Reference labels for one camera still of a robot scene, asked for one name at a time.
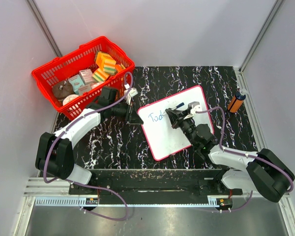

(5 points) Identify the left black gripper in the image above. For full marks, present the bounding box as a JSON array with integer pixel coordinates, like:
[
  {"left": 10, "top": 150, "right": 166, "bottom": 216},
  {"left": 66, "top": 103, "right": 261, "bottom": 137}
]
[{"left": 110, "top": 101, "right": 144, "bottom": 126}]

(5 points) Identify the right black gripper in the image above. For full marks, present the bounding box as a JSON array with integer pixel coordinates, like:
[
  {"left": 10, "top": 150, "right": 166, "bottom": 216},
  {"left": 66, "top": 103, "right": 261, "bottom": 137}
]
[{"left": 167, "top": 108, "right": 198, "bottom": 148}]

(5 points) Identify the blue capped whiteboard marker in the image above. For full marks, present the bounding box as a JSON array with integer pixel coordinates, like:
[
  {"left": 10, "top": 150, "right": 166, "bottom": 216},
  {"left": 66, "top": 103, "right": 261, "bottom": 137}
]
[{"left": 171, "top": 102, "right": 184, "bottom": 110}]

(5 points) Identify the pink framed whiteboard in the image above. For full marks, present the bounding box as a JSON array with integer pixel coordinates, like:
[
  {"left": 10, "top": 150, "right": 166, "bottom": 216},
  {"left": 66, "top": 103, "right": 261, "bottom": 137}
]
[{"left": 138, "top": 86, "right": 215, "bottom": 161}]

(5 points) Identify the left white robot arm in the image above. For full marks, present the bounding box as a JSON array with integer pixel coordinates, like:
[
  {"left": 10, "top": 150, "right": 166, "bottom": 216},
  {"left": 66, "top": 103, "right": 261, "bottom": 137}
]
[{"left": 35, "top": 86, "right": 143, "bottom": 195}]

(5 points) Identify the striped sponge lower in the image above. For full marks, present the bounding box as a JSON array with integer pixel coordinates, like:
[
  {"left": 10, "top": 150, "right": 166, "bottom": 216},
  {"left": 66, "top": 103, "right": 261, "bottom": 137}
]
[{"left": 92, "top": 68, "right": 110, "bottom": 82}]

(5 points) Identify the pink box lower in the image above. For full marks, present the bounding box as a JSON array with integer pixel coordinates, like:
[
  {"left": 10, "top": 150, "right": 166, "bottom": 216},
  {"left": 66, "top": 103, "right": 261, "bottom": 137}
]
[{"left": 78, "top": 84, "right": 92, "bottom": 96}]

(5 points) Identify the striped sponge stack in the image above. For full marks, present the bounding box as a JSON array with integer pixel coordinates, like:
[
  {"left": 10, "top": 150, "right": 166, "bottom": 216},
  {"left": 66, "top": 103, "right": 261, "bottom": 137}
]
[{"left": 95, "top": 51, "right": 117, "bottom": 75}]

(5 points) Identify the pink small box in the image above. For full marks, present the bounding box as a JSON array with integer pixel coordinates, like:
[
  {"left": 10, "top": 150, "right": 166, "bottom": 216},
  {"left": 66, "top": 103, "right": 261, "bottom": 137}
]
[{"left": 79, "top": 69, "right": 95, "bottom": 85}]

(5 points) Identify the teal small box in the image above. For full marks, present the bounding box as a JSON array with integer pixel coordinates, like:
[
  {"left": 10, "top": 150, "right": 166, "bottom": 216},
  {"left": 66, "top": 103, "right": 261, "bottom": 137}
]
[{"left": 68, "top": 74, "right": 85, "bottom": 94}]

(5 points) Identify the pink round pastry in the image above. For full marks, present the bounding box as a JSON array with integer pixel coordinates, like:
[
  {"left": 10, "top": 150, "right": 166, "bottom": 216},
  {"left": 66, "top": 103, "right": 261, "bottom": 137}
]
[{"left": 62, "top": 94, "right": 79, "bottom": 106}]

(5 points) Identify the red plastic shopping basket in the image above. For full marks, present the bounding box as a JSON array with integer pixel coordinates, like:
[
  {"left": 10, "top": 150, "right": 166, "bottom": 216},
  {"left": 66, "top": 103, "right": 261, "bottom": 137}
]
[{"left": 31, "top": 36, "right": 135, "bottom": 120}]

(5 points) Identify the brown round bread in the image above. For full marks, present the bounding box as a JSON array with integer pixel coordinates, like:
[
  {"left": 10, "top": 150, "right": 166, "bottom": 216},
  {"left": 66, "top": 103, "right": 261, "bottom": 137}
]
[{"left": 52, "top": 80, "right": 74, "bottom": 100}]

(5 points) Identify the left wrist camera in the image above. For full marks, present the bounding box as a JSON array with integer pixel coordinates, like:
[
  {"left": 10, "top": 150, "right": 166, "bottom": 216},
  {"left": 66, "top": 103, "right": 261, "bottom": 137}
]
[{"left": 124, "top": 84, "right": 138, "bottom": 105}]

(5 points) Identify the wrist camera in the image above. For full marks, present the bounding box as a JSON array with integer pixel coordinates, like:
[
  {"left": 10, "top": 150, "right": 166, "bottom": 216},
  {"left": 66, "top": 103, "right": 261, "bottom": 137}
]
[
  {"left": 184, "top": 101, "right": 202, "bottom": 119},
  {"left": 124, "top": 84, "right": 138, "bottom": 105}
]

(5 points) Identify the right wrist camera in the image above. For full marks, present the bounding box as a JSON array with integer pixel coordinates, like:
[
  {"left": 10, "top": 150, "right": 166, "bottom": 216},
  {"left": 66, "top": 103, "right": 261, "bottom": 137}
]
[{"left": 184, "top": 101, "right": 202, "bottom": 119}]

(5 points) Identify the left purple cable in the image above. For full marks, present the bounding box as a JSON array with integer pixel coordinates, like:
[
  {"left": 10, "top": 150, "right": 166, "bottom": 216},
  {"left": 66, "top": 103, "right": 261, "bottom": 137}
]
[{"left": 43, "top": 71, "right": 134, "bottom": 184}]

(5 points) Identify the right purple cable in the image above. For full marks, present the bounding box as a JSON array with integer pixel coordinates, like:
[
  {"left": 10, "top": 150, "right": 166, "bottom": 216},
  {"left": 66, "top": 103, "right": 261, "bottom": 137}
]
[{"left": 195, "top": 106, "right": 295, "bottom": 192}]

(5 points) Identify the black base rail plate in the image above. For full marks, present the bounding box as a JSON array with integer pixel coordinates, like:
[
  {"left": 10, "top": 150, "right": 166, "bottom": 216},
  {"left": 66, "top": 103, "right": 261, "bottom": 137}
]
[{"left": 68, "top": 168, "right": 243, "bottom": 205}]

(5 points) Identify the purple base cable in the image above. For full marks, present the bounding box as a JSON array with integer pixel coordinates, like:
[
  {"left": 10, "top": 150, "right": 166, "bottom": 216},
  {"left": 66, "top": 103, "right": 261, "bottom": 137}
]
[{"left": 71, "top": 181, "right": 129, "bottom": 221}]

